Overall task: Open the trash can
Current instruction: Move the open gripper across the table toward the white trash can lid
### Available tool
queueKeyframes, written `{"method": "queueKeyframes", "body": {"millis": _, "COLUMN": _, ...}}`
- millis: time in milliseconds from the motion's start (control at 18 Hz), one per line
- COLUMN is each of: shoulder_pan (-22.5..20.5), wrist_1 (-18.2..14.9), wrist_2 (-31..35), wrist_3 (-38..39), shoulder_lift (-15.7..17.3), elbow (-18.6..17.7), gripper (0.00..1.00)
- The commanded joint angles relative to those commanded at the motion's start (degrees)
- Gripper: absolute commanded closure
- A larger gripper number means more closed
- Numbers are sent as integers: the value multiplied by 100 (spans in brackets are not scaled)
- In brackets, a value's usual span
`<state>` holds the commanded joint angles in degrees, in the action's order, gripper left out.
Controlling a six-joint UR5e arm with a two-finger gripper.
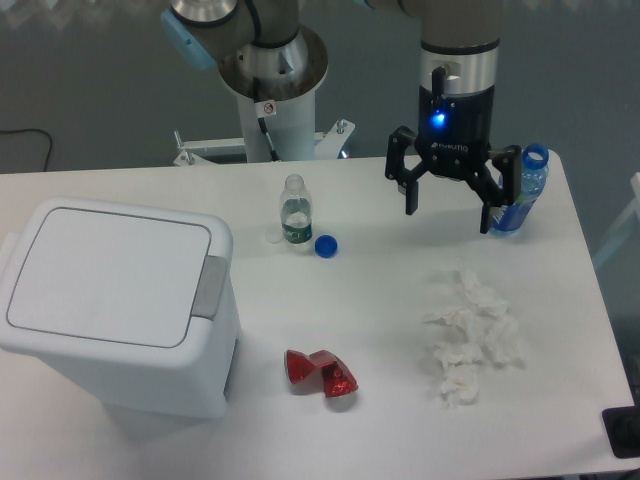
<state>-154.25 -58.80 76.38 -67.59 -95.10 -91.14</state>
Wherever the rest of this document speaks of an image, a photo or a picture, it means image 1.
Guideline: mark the white push-lid trash can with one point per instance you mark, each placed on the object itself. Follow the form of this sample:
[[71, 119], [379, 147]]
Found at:
[[133, 304]]

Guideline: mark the crushed red can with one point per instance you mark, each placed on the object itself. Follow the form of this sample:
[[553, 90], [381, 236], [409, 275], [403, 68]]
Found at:
[[337, 379]]

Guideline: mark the clear plastic bottle green label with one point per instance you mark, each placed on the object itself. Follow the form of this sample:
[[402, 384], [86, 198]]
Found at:
[[296, 213]]

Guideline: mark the crumpled white tissue paper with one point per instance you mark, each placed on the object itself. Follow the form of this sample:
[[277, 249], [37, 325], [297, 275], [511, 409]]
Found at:
[[481, 332]]

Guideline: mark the white frame at right edge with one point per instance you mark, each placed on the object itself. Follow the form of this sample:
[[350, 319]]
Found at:
[[621, 229]]

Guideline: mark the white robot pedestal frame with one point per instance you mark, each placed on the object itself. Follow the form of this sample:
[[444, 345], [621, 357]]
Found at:
[[271, 131]]

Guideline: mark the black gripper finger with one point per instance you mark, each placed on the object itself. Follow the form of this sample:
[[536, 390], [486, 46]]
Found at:
[[395, 169], [495, 176]]

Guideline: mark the black device at edge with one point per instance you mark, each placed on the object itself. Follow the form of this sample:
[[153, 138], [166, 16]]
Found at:
[[622, 429]]

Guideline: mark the blue plastic bottle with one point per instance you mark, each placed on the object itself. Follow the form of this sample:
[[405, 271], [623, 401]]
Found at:
[[535, 170]]

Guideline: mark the blue bottle cap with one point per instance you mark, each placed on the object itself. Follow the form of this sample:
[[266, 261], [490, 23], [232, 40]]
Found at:
[[326, 246]]

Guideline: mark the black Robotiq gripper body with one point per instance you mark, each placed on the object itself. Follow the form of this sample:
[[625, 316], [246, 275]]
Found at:
[[453, 134]]

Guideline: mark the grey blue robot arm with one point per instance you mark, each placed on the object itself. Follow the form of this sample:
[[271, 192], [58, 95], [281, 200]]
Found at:
[[274, 64]]

